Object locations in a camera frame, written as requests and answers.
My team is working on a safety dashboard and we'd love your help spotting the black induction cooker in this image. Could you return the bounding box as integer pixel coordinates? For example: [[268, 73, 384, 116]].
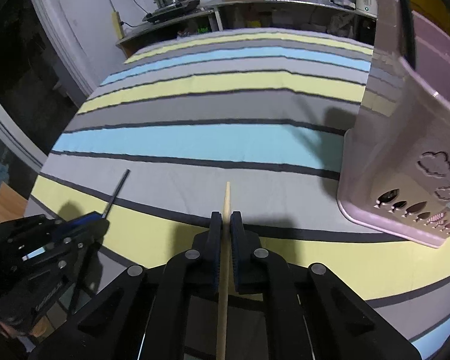
[[142, 0, 201, 24]]

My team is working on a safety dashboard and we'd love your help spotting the black chopstick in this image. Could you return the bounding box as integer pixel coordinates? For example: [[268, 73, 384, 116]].
[[67, 169, 131, 318], [399, 0, 416, 70]]

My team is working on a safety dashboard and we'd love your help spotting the low wooden side table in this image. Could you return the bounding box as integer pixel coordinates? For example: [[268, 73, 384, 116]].
[[116, 9, 223, 58]]

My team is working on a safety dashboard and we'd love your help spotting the metal kitchen shelf table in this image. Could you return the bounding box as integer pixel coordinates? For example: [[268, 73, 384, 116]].
[[205, 0, 376, 46]]

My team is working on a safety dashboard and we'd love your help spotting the person's left hand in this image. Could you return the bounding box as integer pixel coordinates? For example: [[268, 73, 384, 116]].
[[0, 321, 28, 339]]

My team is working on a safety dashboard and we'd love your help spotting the striped tablecloth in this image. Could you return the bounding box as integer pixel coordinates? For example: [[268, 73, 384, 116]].
[[26, 28, 450, 359]]

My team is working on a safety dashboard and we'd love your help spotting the black chopstick in holder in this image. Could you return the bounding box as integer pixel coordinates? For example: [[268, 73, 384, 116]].
[[399, 0, 416, 70]]

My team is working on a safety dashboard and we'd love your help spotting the wooden chopstick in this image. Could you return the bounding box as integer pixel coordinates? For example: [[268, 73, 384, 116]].
[[216, 181, 232, 360]]

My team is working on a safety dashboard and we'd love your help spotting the pink plastic utensil holder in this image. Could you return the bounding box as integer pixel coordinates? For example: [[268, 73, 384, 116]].
[[337, 0, 450, 248]]

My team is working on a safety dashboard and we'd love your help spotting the white power strip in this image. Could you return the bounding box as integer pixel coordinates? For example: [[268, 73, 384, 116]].
[[111, 10, 125, 40]]

